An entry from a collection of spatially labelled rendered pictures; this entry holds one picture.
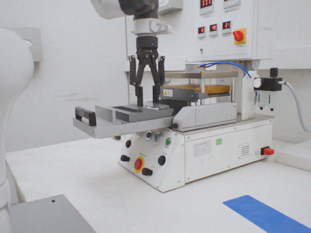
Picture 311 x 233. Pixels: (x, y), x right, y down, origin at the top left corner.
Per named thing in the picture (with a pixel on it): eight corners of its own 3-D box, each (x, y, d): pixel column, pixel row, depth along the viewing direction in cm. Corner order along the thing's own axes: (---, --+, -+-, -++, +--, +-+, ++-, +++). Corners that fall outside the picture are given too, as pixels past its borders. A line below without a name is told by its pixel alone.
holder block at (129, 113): (144, 109, 104) (143, 102, 104) (174, 116, 88) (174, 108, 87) (104, 113, 96) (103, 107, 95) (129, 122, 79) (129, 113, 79)
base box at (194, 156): (212, 141, 137) (212, 108, 134) (278, 161, 106) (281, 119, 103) (116, 162, 109) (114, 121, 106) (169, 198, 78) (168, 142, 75)
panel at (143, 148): (118, 162, 107) (134, 119, 108) (158, 190, 82) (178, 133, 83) (114, 162, 106) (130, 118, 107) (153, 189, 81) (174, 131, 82)
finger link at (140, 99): (142, 86, 89) (140, 86, 89) (143, 107, 91) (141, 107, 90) (138, 86, 92) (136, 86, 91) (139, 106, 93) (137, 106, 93)
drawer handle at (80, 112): (81, 118, 89) (80, 106, 88) (96, 125, 76) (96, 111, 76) (75, 118, 88) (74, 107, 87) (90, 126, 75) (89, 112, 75)
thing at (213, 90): (194, 92, 118) (194, 70, 116) (233, 95, 99) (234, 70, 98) (162, 95, 109) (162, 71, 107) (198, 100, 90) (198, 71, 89)
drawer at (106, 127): (146, 118, 107) (146, 98, 106) (180, 127, 89) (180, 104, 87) (73, 128, 91) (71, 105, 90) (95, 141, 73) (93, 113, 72)
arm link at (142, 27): (128, 21, 90) (129, 38, 91) (147, 14, 80) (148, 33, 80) (159, 24, 97) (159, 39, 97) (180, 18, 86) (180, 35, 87)
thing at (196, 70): (201, 90, 124) (201, 62, 122) (258, 95, 98) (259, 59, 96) (157, 95, 111) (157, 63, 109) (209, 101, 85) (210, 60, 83)
